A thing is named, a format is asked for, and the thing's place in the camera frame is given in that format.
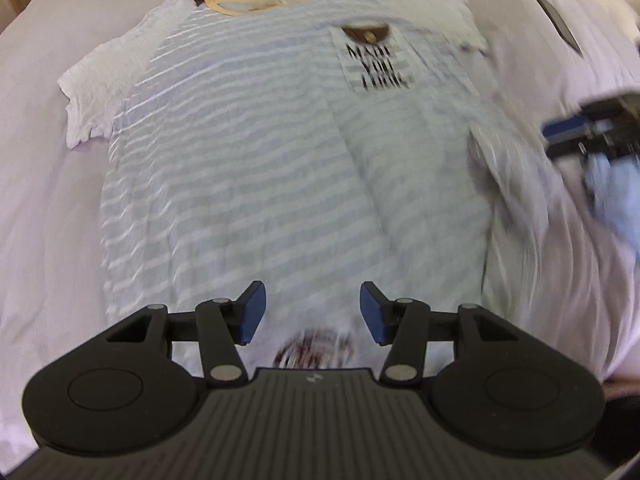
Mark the striped grey t-shirt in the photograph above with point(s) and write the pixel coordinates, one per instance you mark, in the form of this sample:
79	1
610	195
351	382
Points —
240	150

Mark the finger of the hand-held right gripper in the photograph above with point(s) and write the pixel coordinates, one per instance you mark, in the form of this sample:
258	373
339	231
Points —
565	127
570	150

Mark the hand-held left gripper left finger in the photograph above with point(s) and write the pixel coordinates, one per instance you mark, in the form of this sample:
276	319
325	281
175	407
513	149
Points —
254	312

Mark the dark slim object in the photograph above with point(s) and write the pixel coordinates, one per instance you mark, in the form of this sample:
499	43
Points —
556	21

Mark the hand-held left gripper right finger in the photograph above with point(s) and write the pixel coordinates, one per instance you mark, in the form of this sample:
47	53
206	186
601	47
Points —
372	312

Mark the light blue cloth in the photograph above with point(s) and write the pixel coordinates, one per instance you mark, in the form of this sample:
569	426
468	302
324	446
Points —
612	200

